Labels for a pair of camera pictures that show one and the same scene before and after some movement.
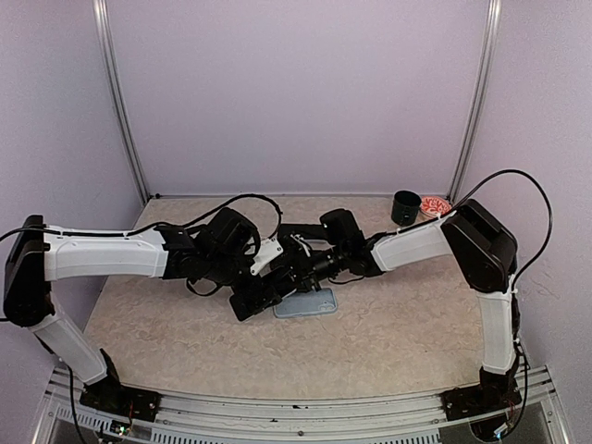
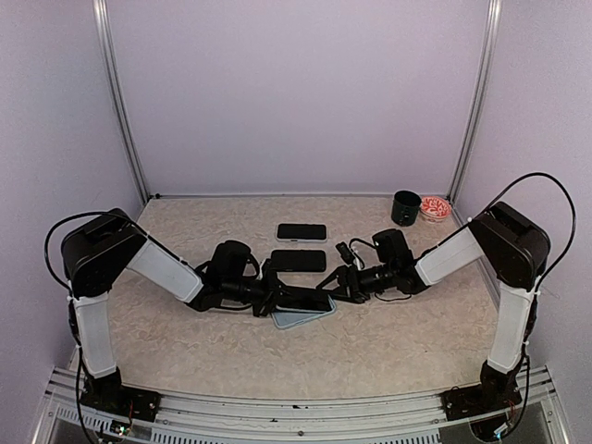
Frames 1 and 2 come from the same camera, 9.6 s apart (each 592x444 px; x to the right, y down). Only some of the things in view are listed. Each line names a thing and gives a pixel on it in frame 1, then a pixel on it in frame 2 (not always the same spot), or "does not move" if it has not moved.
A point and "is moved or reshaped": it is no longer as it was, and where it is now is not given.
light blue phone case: x=308 y=302 is moved or reshaped
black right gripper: x=305 y=273 -> x=343 y=273
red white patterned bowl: x=435 y=205 does not move
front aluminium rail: x=400 y=419 does not move
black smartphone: x=309 y=231 does not move
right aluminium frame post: x=494 y=14 does not move
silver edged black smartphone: x=248 y=300 is moved or reshaped
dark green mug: x=405 y=207 does not move
